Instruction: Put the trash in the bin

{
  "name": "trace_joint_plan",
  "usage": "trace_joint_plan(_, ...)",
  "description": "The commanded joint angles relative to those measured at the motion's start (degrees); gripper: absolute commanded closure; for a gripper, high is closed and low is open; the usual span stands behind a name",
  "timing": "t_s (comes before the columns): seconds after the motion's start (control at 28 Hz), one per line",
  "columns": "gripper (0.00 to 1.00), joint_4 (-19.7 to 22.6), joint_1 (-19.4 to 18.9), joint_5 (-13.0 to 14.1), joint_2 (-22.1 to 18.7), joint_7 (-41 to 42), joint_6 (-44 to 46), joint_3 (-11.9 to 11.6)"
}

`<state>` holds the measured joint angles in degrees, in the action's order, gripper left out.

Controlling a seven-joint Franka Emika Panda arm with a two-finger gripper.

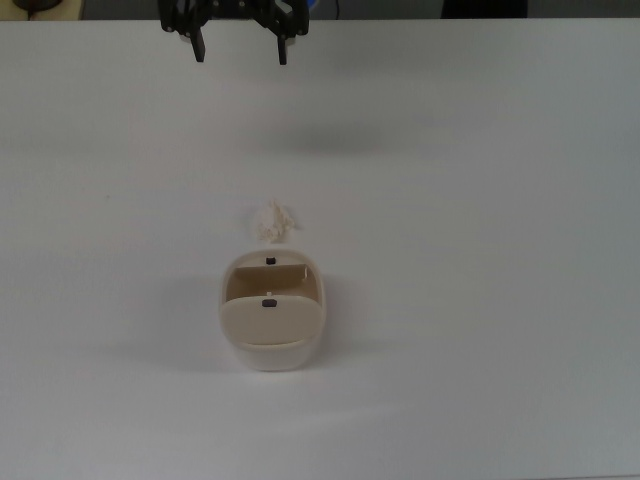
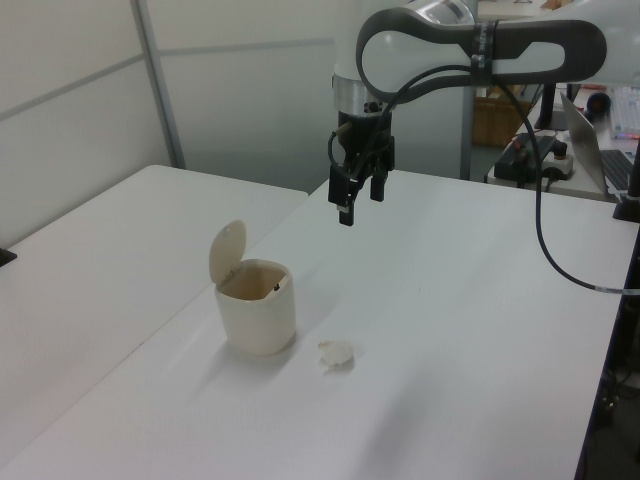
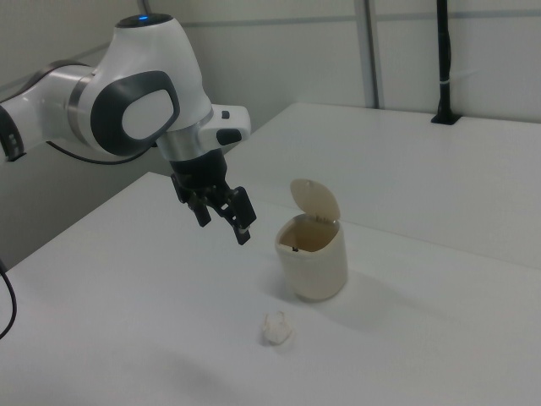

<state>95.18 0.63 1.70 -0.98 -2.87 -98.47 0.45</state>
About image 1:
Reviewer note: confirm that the dark round object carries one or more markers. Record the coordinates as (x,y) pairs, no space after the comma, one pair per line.
(35,6)

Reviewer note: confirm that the cream paper trash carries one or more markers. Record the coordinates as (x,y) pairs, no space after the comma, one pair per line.
(272,222)

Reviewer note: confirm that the blue curved object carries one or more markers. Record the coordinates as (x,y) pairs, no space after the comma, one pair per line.
(320,6)

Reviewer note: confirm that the black panel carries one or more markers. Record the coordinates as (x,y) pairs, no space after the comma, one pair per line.
(485,7)

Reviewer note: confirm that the small cream bin with lid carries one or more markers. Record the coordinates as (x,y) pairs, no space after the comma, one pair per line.
(270,325)

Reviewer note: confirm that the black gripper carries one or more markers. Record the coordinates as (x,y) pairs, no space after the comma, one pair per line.
(232,9)

